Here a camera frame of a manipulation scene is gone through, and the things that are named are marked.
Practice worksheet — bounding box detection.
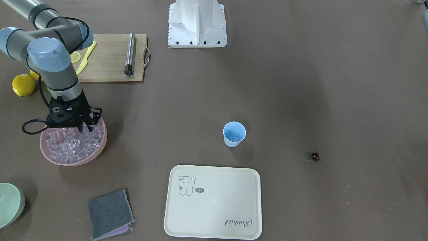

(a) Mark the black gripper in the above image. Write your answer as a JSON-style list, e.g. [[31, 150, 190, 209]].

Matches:
[[45, 91, 102, 133]]

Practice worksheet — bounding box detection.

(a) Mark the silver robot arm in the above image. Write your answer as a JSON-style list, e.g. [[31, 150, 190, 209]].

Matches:
[[1, 0, 102, 134]]

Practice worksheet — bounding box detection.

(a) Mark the pink bowl of ice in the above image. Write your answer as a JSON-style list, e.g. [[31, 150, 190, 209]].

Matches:
[[39, 118, 107, 166]]

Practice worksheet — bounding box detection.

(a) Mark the blue plastic cup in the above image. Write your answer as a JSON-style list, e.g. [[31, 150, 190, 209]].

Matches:
[[223, 122, 246, 148]]

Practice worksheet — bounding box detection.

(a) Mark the yellow plastic knife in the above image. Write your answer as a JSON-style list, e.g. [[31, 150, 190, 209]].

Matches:
[[76, 40, 97, 75]]

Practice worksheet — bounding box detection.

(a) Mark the wooden cutting board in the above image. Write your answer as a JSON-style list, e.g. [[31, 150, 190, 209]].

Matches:
[[78, 34, 150, 82]]

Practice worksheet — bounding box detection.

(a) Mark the steel muddler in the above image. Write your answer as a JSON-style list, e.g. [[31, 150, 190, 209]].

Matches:
[[124, 33, 135, 76]]

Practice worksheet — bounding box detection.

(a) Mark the lemon slice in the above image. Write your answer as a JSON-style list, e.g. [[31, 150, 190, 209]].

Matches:
[[70, 51, 81, 64]]

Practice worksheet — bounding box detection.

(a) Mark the grey folded cloth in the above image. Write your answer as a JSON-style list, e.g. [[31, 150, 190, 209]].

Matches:
[[87, 188, 135, 241]]

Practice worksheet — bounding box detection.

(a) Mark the green ceramic bowl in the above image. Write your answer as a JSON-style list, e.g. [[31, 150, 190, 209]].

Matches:
[[0, 183, 25, 229]]

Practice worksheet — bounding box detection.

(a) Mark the cream rabbit serving tray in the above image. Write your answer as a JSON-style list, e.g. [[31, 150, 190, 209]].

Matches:
[[164, 165, 262, 240]]

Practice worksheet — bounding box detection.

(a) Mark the dark red cherry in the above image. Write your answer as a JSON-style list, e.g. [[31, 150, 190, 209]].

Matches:
[[311, 153, 320, 162]]

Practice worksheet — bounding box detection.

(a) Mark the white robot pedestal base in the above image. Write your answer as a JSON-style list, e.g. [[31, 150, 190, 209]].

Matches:
[[167, 0, 228, 48]]

